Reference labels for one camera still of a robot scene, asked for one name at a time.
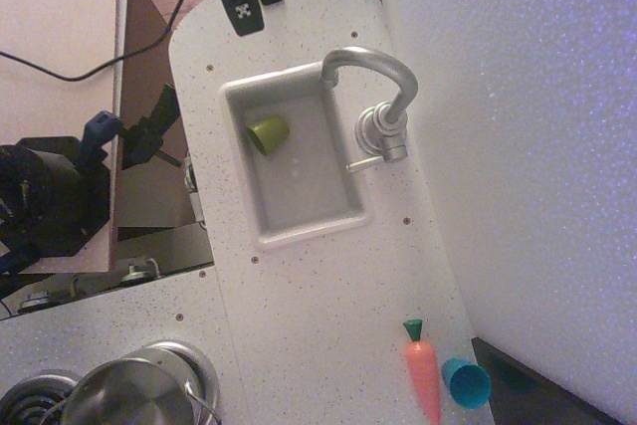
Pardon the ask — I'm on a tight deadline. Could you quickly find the thin black cable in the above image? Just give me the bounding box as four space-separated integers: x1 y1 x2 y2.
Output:
0 0 205 82

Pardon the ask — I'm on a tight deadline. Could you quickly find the silver toy faucet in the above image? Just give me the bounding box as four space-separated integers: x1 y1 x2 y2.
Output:
320 47 418 173

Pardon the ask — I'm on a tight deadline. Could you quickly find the orange toy carrot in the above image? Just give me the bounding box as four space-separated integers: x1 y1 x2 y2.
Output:
403 319 441 425

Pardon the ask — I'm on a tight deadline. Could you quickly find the white speckled toy countertop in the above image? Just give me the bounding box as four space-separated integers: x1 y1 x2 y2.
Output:
1 0 473 424

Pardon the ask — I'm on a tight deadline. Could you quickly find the green plastic cup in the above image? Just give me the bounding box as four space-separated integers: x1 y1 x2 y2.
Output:
246 114 290 156

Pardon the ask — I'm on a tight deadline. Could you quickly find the teal plastic cup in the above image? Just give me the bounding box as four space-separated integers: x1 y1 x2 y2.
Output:
442 357 492 410

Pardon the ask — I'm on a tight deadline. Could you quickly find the steel pot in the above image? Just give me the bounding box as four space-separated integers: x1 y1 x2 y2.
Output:
61 350 221 424

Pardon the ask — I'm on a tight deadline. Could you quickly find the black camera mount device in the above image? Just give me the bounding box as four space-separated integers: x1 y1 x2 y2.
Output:
1 136 110 275

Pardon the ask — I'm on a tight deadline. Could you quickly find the silver stove burner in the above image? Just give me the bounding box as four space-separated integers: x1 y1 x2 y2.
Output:
132 340 220 416
1 370 80 424

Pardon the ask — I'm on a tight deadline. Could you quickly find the blue clamp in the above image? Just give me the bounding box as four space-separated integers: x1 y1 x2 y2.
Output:
79 110 123 167

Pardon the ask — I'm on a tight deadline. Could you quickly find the grey toy sink basin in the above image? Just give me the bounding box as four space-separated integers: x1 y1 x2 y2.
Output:
218 63 371 250

